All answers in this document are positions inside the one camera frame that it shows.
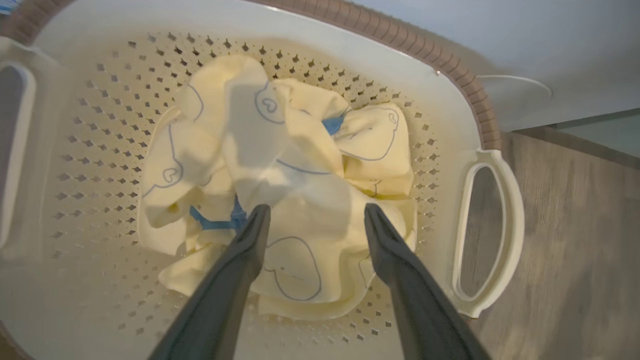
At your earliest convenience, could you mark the plain pale green cabinet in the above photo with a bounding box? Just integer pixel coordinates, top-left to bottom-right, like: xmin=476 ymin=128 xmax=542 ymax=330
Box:
xmin=515 ymin=107 xmax=640 ymax=171

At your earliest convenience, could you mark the cream perforated laundry basket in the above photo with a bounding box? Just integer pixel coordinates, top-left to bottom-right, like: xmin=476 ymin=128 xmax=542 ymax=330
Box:
xmin=0 ymin=0 xmax=526 ymax=360

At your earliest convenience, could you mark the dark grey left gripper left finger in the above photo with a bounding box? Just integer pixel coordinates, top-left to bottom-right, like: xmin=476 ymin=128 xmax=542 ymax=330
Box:
xmin=147 ymin=204 xmax=272 ymax=360

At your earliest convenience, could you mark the yellow printed cloth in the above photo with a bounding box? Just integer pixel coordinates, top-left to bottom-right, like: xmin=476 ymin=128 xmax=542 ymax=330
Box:
xmin=137 ymin=54 xmax=418 ymax=321

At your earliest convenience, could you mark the white washing machine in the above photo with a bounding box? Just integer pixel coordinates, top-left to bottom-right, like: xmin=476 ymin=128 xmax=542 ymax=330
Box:
xmin=350 ymin=0 xmax=640 ymax=132

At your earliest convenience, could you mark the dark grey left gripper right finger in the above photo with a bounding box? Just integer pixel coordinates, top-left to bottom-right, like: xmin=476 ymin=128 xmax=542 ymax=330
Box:
xmin=364 ymin=203 xmax=493 ymax=360

